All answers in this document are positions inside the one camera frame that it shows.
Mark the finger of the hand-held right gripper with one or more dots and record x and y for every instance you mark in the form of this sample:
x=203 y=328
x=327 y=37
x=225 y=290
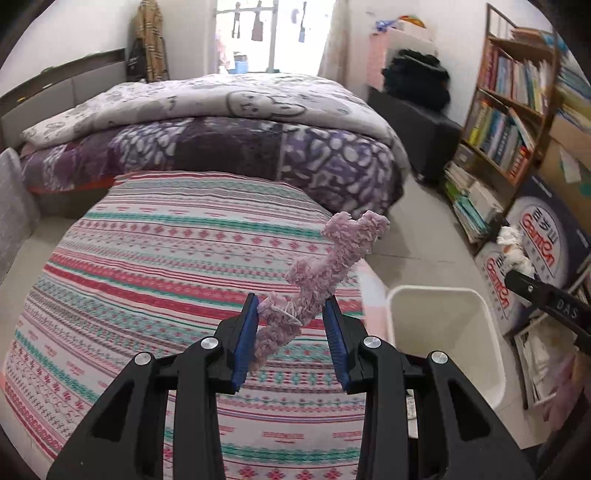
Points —
x=549 y=302

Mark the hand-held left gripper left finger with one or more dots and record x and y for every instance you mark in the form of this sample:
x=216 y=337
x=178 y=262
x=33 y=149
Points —
x=244 y=341

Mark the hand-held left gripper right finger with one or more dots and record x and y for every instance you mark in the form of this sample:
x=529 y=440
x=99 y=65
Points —
x=334 y=346

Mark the white tissue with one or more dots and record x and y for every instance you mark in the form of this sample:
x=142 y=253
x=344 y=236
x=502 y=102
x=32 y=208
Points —
x=512 y=240

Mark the pink fuzzy cloth strip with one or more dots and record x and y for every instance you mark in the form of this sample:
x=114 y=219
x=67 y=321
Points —
x=323 y=272

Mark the white plastic bin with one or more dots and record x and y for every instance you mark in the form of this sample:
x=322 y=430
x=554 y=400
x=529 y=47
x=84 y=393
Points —
x=438 y=323

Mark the stack of papers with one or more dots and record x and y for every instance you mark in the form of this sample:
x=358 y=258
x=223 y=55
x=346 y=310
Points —
x=540 y=350

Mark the blue white printed carton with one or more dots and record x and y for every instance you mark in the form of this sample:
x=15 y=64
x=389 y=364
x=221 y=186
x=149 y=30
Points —
x=494 y=286
x=545 y=221

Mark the striped patterned bedsheet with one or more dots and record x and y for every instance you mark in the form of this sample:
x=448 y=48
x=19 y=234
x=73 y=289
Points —
x=161 y=258

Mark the pile of stacked books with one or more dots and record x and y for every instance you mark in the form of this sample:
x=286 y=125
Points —
x=471 y=203

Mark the brown cardboard box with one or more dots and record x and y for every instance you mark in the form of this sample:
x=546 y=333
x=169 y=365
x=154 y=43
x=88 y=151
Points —
x=568 y=152

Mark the row of upright books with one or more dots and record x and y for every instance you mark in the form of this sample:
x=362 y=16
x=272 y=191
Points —
x=512 y=78
x=498 y=134

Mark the purple patterned quilt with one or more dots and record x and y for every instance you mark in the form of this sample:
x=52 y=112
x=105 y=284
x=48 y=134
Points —
x=323 y=161

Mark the black storage bench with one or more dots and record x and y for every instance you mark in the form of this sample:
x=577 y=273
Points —
x=429 y=134

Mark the wooden bookshelf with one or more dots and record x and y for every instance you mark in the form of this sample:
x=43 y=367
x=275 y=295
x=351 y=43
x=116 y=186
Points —
x=519 y=45

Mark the black bag on cabinet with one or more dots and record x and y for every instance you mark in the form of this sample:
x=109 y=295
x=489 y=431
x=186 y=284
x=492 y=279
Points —
x=415 y=78

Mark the grey checked cushion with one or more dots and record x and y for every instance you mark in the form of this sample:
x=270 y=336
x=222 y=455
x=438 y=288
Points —
x=16 y=207

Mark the blue bucket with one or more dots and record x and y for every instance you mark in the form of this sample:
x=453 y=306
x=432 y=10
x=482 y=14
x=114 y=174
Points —
x=241 y=64

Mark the pink storage cabinet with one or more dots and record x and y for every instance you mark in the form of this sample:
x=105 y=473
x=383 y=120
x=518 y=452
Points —
x=376 y=60

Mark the black hanging bag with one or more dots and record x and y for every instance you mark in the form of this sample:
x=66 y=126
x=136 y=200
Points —
x=136 y=62

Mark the beige curtain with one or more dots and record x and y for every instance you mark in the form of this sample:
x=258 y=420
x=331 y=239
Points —
x=334 y=41

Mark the grey bed headboard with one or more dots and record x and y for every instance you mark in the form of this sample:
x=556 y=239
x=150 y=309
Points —
x=69 y=87

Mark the hanging plaid coat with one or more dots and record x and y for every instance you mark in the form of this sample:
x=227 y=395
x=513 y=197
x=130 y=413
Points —
x=152 y=37

